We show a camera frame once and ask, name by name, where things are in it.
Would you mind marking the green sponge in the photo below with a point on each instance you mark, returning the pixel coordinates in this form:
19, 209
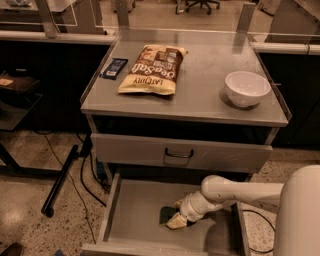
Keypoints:
166, 213

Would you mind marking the white bowl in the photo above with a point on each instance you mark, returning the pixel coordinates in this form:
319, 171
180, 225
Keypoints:
246, 89

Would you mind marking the blue snack bar wrapper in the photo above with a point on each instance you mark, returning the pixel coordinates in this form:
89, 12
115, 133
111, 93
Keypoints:
114, 68

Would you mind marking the white horizontal rail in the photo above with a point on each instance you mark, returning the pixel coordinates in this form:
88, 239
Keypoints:
65, 38

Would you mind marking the dark side table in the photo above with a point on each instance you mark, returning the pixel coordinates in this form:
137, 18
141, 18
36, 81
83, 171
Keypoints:
17, 98

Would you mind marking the black office chair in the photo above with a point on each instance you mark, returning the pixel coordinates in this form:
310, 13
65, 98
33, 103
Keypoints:
186, 5

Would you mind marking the black drawer handle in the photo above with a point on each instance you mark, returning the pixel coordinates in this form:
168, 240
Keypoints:
178, 155

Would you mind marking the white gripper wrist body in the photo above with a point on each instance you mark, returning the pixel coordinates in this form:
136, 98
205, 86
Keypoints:
189, 208

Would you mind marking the black stand leg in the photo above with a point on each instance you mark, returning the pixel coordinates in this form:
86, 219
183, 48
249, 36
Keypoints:
47, 208

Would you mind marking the dark shoe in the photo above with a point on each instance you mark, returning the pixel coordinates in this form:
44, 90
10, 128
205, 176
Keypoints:
15, 249

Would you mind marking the open middle drawer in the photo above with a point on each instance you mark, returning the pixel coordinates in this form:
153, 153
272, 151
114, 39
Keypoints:
131, 224

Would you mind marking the grey drawer cabinet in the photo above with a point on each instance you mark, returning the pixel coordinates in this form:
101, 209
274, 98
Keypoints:
199, 110

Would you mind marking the closed top drawer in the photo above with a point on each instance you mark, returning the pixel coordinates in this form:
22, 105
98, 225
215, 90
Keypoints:
208, 155

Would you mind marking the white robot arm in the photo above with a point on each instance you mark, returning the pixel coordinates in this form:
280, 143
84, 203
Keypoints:
296, 203

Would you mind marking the sea salt chips bag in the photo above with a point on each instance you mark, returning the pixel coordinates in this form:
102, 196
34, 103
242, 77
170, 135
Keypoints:
155, 71

